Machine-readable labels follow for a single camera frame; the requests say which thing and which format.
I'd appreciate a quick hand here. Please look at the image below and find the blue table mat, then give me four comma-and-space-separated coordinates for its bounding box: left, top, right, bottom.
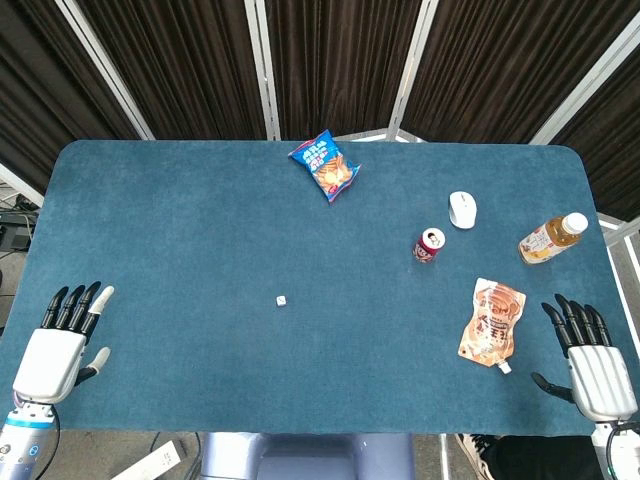
0, 139, 640, 436

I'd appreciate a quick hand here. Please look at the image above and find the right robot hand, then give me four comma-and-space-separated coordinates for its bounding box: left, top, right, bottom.
531, 293, 640, 424

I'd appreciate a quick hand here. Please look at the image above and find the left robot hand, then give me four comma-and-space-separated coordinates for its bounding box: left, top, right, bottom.
12, 282, 116, 406

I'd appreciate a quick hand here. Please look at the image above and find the red drink can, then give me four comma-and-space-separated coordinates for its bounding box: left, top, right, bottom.
412, 227, 446, 264

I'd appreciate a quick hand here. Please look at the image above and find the blue-grey robot torso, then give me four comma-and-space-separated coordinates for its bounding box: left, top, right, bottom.
198, 431, 416, 480

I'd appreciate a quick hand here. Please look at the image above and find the black cable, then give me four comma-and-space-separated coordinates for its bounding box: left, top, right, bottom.
147, 431, 202, 480

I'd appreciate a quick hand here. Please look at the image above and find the dark folding screen partition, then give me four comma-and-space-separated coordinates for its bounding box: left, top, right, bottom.
0, 0, 640, 224

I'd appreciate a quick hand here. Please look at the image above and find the white power strip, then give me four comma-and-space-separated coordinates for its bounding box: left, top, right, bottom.
110, 440, 181, 480

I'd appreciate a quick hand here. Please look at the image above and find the blue snack chip bag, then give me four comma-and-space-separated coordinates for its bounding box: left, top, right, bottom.
288, 129, 362, 205

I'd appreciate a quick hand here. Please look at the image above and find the tea bottle white cap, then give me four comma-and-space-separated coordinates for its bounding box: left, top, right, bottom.
518, 212, 590, 266

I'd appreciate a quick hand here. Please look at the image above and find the black and white sneaker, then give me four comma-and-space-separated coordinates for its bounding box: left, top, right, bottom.
455, 433, 496, 480

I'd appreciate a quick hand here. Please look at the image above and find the white computer mouse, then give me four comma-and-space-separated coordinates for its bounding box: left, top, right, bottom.
448, 191, 478, 230

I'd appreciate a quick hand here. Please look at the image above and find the orange spout drink pouch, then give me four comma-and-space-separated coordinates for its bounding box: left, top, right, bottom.
457, 277, 527, 375

